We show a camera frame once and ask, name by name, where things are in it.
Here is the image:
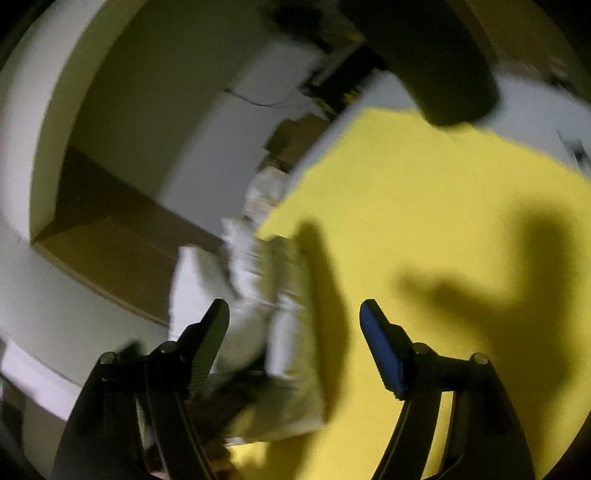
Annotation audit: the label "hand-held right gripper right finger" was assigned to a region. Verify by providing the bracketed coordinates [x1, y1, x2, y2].
[359, 298, 536, 480]

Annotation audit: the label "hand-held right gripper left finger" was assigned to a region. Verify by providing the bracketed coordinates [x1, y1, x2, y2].
[51, 298, 232, 480]

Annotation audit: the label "white garment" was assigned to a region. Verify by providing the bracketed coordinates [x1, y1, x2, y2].
[168, 217, 333, 446]

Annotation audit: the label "yellow mat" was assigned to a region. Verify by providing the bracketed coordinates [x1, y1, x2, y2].
[226, 107, 591, 480]

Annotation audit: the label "crumpled white bag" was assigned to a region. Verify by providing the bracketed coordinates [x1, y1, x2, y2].
[242, 166, 294, 222]

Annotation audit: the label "cardboard boxes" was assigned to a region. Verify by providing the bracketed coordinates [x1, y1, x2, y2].
[263, 113, 331, 174]

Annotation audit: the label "large black padded object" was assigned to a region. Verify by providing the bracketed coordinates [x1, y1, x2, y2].
[342, 0, 502, 126]

